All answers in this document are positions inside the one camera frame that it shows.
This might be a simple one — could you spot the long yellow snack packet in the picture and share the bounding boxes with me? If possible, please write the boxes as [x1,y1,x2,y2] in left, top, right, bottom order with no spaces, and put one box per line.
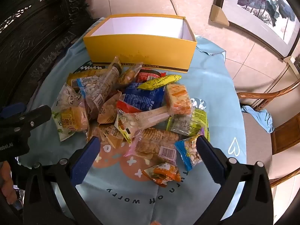
[136,74,182,91]

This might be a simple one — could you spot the light blue printed tablecloth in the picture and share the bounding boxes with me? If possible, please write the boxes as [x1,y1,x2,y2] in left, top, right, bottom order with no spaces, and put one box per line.
[14,16,246,225]

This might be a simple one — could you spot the blue purple nut packet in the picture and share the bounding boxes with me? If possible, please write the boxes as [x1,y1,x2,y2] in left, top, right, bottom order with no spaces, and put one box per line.
[175,128,210,172]

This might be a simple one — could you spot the blue cloth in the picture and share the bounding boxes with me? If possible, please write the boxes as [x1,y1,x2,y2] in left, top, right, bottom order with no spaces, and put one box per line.
[241,105,275,134]

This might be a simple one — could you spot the long clear white snack packet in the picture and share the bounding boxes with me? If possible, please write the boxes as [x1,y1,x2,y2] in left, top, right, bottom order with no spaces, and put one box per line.
[115,105,173,143]

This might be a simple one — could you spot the brown paper snack packet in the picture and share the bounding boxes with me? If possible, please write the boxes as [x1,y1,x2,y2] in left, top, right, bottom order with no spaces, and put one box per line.
[87,123,125,149]
[97,90,122,125]

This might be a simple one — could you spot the yellow cardboard box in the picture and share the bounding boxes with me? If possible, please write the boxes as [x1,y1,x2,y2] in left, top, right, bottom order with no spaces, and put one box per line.
[83,13,197,74]

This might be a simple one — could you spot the blue white snack packet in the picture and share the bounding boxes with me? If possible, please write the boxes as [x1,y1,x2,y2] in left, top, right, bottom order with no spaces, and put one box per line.
[77,75,104,104]

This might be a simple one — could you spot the beige chair cushion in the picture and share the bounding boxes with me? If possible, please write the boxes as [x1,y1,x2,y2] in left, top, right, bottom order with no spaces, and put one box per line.
[241,103,300,181]

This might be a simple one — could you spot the white green bread packet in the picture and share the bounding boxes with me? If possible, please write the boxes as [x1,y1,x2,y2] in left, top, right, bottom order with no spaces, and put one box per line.
[51,85,91,142]

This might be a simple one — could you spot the dark carved wooden furniture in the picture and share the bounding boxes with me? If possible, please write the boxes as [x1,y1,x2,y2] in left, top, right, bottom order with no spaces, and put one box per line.
[0,0,101,113]

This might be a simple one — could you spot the clear round cracker stack packet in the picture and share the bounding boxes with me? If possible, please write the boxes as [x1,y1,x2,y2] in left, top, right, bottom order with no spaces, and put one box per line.
[123,128,180,167]

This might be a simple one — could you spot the red strip snack packet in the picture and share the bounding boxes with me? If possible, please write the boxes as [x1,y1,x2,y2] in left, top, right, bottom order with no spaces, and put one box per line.
[116,100,143,113]

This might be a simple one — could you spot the person's left hand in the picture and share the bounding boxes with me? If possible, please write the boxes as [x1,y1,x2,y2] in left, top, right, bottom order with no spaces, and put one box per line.
[0,161,18,205]

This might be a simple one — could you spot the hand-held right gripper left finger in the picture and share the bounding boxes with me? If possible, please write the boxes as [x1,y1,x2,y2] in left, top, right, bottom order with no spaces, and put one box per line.
[23,136,110,225]

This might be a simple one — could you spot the wooden chair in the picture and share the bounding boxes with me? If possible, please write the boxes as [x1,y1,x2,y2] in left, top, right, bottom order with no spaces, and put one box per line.
[237,63,300,188]

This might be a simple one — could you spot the framed landscape painting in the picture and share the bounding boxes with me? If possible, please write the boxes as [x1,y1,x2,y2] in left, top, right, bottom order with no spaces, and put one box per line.
[212,0,300,59]

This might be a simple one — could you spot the yellow snack bag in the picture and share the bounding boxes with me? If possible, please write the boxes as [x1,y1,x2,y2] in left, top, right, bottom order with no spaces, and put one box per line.
[67,69,110,89]

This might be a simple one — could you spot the green snack packet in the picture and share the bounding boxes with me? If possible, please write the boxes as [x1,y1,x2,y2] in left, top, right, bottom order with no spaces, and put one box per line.
[166,109,209,139]

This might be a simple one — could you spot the long clear brown snack packet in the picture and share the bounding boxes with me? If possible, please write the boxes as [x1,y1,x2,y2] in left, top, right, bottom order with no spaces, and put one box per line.
[85,56,123,120]

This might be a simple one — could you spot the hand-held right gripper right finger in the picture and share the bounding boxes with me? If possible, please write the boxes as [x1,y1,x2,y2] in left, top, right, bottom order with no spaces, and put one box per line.
[187,135,275,225]

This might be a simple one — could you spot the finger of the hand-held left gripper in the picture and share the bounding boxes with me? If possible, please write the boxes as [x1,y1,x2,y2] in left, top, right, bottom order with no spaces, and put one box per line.
[0,102,27,122]
[9,105,52,134]

